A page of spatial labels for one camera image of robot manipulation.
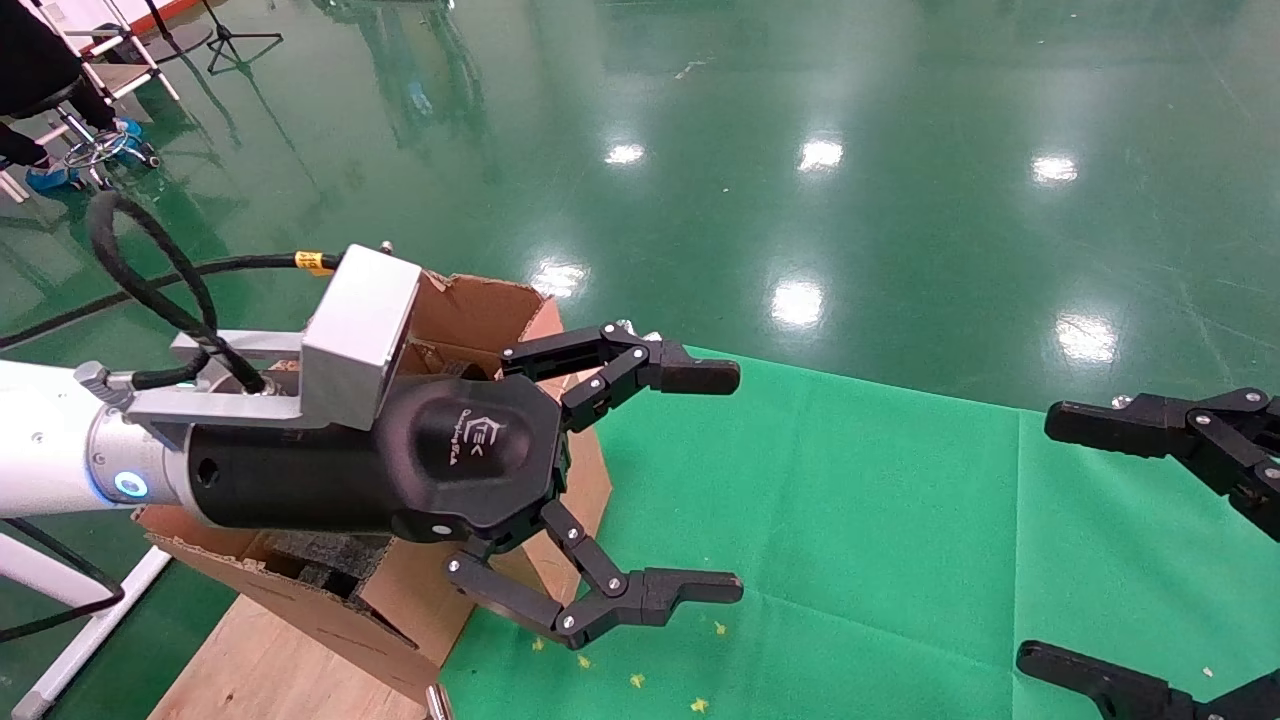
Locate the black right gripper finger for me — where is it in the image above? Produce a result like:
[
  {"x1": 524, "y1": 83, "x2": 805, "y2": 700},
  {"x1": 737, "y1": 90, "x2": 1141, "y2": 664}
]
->
[
  {"x1": 1045, "y1": 388, "x2": 1280, "y2": 541},
  {"x1": 1017, "y1": 640, "x2": 1280, "y2": 720}
]

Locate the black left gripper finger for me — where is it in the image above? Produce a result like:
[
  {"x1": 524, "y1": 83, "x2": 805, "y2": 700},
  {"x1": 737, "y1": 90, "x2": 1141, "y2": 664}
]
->
[
  {"x1": 500, "y1": 322, "x2": 742, "y2": 433},
  {"x1": 445, "y1": 500, "x2": 745, "y2": 651}
]

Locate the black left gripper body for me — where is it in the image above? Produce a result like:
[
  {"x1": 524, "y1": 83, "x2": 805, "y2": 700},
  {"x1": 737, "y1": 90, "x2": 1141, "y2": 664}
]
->
[{"x1": 185, "y1": 375, "x2": 573, "y2": 547}]

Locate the large open cardboard carton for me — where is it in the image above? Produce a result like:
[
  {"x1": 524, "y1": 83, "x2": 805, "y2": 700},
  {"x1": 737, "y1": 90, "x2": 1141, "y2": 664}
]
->
[{"x1": 132, "y1": 270, "x2": 613, "y2": 706}]

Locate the green table cloth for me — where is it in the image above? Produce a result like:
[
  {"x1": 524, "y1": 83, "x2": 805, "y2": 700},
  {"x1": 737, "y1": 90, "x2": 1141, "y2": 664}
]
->
[{"x1": 440, "y1": 340, "x2": 1280, "y2": 720}]

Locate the black tripod stand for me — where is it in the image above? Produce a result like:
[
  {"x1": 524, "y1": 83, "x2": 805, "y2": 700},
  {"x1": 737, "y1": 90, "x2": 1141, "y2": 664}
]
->
[{"x1": 203, "y1": 0, "x2": 284, "y2": 76}]

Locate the white metal rack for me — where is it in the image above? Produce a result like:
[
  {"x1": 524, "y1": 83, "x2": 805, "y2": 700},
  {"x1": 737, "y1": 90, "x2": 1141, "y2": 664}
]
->
[{"x1": 30, "y1": 0, "x2": 181, "y2": 106}]

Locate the black pole stand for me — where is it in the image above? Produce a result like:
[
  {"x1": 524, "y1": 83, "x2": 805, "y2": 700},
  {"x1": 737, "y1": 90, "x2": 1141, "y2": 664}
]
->
[{"x1": 143, "y1": 0, "x2": 213, "y2": 56}]

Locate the person in black clothes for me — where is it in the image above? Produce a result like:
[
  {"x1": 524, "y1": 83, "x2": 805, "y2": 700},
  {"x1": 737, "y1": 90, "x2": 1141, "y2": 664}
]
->
[{"x1": 0, "y1": 0, "x2": 116, "y2": 166}]

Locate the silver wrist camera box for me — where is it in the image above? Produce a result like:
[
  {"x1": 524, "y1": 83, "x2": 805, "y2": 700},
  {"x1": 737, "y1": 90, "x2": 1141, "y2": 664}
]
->
[{"x1": 75, "y1": 243, "x2": 423, "y2": 451}]

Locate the thin black cable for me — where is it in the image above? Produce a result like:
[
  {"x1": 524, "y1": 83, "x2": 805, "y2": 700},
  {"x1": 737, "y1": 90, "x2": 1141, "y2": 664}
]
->
[{"x1": 0, "y1": 518, "x2": 126, "y2": 643}]

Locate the white metal table frame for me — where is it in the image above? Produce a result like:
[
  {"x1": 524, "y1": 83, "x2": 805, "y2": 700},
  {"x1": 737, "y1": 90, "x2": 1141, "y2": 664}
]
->
[{"x1": 0, "y1": 530, "x2": 173, "y2": 720}]

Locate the stool with chrome ring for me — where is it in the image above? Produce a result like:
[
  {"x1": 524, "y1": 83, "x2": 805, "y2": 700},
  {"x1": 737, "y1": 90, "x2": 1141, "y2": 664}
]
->
[{"x1": 0, "y1": 80, "x2": 161, "y2": 191}]

